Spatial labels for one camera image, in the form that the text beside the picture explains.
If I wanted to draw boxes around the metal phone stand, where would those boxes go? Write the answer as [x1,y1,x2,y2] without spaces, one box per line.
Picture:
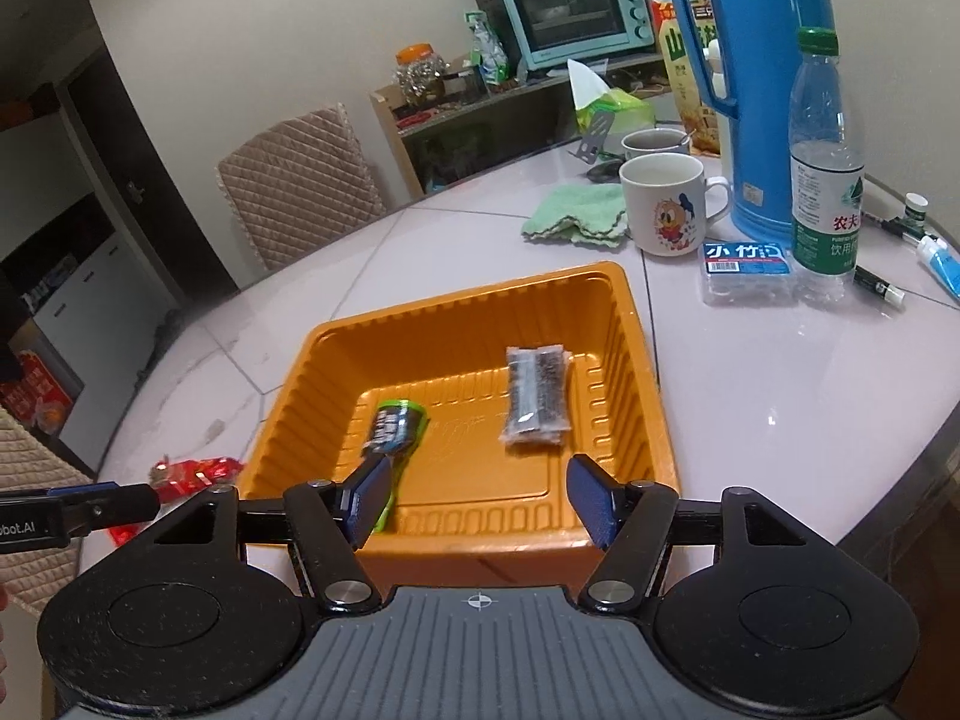
[568,111,623,164]

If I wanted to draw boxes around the blue thermos jug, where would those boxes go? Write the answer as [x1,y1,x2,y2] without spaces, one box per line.
[667,0,838,241]

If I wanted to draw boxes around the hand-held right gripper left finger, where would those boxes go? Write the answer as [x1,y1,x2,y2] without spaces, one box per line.
[141,456,395,616]

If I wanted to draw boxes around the orange lid jar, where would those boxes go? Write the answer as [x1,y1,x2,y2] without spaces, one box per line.
[395,45,449,101]

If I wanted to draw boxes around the teal toaster oven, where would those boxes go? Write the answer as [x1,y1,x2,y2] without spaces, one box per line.
[497,0,655,77]

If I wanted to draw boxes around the quilted beige chair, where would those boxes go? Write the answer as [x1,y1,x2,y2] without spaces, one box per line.
[0,405,98,614]
[215,103,388,272]

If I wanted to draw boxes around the yellow drink carton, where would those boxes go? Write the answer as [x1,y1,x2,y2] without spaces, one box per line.
[649,0,722,155]

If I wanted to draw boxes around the green tissue pack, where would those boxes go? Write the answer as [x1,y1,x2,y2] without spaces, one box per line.
[568,58,657,133]

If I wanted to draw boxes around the white cartoon mug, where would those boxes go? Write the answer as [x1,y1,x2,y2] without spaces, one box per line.
[619,154,732,260]

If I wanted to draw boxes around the wooden shelf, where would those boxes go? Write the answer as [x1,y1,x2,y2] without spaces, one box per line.
[369,52,680,200]

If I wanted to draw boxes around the green cloth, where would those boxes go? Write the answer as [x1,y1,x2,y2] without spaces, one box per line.
[523,184,629,248]

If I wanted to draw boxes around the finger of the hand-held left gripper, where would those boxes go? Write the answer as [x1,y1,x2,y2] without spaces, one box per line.
[0,481,121,503]
[60,484,161,542]

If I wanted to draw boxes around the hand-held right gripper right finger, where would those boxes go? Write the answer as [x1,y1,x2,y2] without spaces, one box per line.
[565,453,835,620]

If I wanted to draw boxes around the red snack packet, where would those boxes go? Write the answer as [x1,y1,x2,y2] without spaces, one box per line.
[109,456,246,548]

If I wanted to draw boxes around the clear water bottle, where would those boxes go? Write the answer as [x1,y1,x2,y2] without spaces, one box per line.
[789,26,868,302]

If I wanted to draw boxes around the red box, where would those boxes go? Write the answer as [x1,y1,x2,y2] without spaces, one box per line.
[0,349,83,436]

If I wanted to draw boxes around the green white bag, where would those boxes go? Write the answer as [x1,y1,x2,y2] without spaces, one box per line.
[463,11,511,83]

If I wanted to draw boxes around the orange plastic tray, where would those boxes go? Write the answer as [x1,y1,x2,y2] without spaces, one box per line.
[238,261,682,592]

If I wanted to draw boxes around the green snack packet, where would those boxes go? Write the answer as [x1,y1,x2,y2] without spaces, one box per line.
[362,399,431,535]

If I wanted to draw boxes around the black marker pen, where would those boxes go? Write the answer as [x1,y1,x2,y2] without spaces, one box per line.
[853,264,907,308]

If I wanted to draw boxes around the blue tube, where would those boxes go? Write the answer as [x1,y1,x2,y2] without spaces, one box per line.
[916,235,960,301]

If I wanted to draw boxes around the clear toothpick box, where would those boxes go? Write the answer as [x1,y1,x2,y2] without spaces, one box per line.
[699,238,797,308]

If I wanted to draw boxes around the clear dark snack packet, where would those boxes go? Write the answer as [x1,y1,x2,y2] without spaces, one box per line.
[500,345,573,452]

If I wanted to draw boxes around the grey mug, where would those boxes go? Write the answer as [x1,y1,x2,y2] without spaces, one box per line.
[621,127,702,163]

